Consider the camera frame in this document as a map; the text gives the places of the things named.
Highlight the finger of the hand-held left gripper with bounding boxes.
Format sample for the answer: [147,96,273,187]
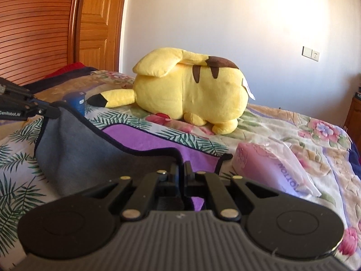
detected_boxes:
[28,93,61,119]

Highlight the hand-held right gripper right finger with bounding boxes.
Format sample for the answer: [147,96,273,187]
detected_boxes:
[184,160,280,222]

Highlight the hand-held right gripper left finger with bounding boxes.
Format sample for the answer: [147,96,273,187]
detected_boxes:
[105,160,183,222]

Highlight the grey towel with dark edge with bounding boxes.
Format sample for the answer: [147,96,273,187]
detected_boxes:
[34,102,234,201]

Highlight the dark blue blanket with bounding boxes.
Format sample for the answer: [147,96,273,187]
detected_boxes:
[21,67,100,94]

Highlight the blue cylindrical bottle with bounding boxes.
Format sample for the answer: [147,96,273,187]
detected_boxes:
[65,91,86,117]

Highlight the red cloth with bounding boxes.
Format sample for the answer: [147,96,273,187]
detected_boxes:
[42,61,86,80]

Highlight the pink plastic packet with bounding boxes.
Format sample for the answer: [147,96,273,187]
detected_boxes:
[233,142,322,198]

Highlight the wooden louvred wardrobe door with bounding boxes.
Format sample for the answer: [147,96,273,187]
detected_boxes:
[0,0,83,86]

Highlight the yellow plush toy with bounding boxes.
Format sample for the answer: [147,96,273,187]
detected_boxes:
[86,47,256,135]

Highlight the wooden panel door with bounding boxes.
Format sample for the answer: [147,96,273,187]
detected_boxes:
[74,0,130,72]

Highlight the floral quilt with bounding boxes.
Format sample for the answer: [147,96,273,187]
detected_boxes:
[32,70,361,264]

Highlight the wooden bedside cabinet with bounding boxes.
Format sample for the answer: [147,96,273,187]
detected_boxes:
[343,95,361,140]

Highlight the white wall socket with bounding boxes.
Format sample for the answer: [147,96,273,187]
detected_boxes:
[302,46,321,62]

